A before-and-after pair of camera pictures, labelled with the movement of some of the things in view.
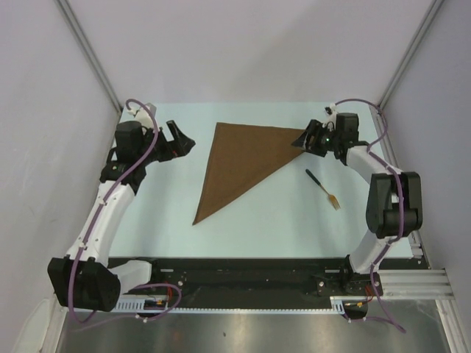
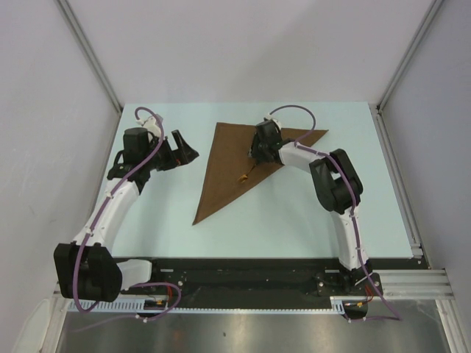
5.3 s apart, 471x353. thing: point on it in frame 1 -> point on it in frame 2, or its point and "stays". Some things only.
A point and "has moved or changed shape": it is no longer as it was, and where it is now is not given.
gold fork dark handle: (331, 197) has moved or changed shape
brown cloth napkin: (243, 157) stays
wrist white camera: (331, 110) -> (269, 117)
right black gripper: (315, 129) -> (255, 151)
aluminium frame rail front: (416, 284) stays
